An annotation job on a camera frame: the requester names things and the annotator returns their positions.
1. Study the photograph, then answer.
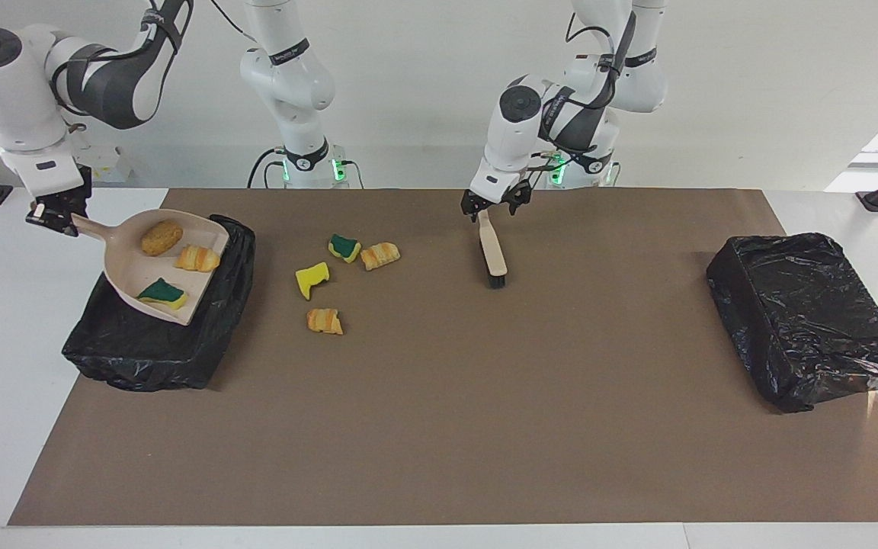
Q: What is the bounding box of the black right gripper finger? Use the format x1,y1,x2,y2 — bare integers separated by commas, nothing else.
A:
66,164,94,222
25,197,78,237

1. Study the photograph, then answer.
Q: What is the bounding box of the beige brush with black bristles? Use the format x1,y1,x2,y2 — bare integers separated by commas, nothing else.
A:
477,210,509,289

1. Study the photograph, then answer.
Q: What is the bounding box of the brown bread roll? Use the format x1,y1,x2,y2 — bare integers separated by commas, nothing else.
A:
140,220,184,257

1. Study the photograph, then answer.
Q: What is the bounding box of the beige plastic dustpan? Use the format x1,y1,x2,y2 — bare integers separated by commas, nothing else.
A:
72,209,231,327

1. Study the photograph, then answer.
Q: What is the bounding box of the striped orange croissant piece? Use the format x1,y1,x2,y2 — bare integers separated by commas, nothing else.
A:
306,307,344,336
360,242,401,271
175,244,222,273

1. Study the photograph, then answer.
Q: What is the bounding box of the small yellow green sponge piece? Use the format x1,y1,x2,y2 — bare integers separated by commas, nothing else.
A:
136,278,189,311

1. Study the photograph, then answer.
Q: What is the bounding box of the bin lined with black bag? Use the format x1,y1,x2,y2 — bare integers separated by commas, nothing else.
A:
706,233,878,414
62,214,257,393

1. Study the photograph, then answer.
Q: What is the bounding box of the notched yellow sponge piece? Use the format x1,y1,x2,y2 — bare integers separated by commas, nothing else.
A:
295,262,331,300

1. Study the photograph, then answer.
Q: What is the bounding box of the brown table mat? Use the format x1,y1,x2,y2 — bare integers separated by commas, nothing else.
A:
8,188,878,527

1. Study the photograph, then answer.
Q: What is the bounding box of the white wall box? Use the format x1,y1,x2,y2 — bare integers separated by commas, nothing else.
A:
82,145,133,184

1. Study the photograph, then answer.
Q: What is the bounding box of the black arm base cable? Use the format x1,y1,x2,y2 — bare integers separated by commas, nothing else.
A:
246,149,281,189

